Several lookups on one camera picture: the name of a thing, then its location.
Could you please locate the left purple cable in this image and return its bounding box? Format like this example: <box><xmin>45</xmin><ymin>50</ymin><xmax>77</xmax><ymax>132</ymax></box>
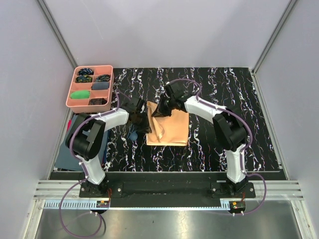
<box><xmin>57</xmin><ymin>90</ymin><xmax>125</xmax><ymax>236</ymax></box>

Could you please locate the right rear aluminium post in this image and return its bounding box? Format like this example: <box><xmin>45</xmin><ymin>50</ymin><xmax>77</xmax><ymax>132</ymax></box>
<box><xmin>251</xmin><ymin>0</ymin><xmax>299</xmax><ymax>74</ymax></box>

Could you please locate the left rear aluminium post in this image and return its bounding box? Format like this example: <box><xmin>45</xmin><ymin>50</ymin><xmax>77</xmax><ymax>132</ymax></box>
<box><xmin>35</xmin><ymin>0</ymin><xmax>78</xmax><ymax>68</ymax></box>

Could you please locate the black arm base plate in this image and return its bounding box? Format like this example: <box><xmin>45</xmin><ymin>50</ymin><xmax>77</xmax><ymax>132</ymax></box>
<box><xmin>79</xmin><ymin>172</ymin><xmax>256</xmax><ymax>199</ymax></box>

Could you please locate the dark patterned cloth roll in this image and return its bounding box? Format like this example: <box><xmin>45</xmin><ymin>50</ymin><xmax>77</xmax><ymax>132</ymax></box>
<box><xmin>89</xmin><ymin>98</ymin><xmax>107</xmax><ymax>106</ymax></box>

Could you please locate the blue patterned roll top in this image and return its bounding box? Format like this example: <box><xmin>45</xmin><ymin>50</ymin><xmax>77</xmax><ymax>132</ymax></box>
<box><xmin>77</xmin><ymin>68</ymin><xmax>94</xmax><ymax>76</ymax></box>

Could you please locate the peach cloth napkin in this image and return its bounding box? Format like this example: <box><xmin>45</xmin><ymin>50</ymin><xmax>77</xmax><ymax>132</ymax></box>
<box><xmin>146</xmin><ymin>101</ymin><xmax>189</xmax><ymax>146</ymax></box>

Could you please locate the aluminium post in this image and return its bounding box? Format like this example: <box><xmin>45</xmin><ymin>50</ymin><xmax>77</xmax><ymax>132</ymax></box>
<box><xmin>251</xmin><ymin>0</ymin><xmax>299</xmax><ymax>74</ymax></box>
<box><xmin>35</xmin><ymin>0</ymin><xmax>78</xmax><ymax>68</ymax></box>

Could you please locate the blue grey folded napkin stack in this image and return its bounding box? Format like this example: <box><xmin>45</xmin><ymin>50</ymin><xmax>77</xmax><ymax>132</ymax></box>
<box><xmin>55</xmin><ymin>113</ymin><xmax>109</xmax><ymax>171</ymax></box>

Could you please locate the black marble pattern mat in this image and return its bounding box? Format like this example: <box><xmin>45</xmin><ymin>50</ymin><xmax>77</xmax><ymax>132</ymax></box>
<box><xmin>104</xmin><ymin>67</ymin><xmax>280</xmax><ymax>172</ymax></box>

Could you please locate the green rolled cloth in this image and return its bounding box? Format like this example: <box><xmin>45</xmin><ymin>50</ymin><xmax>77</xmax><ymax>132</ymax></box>
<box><xmin>70</xmin><ymin>90</ymin><xmax>90</xmax><ymax>100</ymax></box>

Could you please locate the pink divided organizer tray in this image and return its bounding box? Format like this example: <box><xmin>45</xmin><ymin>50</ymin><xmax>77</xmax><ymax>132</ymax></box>
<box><xmin>65</xmin><ymin>65</ymin><xmax>114</xmax><ymax>114</ymax></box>

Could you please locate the blue patterned roll right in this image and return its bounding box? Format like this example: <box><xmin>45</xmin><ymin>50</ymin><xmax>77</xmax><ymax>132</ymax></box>
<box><xmin>96</xmin><ymin>74</ymin><xmax>111</xmax><ymax>82</ymax></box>

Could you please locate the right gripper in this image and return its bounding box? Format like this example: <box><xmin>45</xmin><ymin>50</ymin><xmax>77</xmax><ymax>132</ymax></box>
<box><xmin>152</xmin><ymin>95</ymin><xmax>175</xmax><ymax>118</ymax></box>

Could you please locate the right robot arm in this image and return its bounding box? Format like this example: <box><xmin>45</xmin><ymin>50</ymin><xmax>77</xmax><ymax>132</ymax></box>
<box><xmin>152</xmin><ymin>80</ymin><xmax>252</xmax><ymax>198</ymax></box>

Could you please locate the blue yellow patterned roll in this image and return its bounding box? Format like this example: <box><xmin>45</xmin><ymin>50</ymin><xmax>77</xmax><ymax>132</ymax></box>
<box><xmin>75</xmin><ymin>75</ymin><xmax>93</xmax><ymax>83</ymax></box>

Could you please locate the grey folded cloth in tray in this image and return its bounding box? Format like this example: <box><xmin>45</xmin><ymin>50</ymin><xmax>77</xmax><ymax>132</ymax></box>
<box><xmin>91</xmin><ymin>82</ymin><xmax>110</xmax><ymax>91</ymax></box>

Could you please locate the aluminium frame rail front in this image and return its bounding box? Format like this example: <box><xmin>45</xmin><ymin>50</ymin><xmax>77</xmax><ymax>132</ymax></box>
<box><xmin>34</xmin><ymin>180</ymin><xmax>303</xmax><ymax>211</ymax></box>

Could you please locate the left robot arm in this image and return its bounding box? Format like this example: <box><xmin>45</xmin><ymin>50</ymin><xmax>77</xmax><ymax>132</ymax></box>
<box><xmin>65</xmin><ymin>97</ymin><xmax>151</xmax><ymax>197</ymax></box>

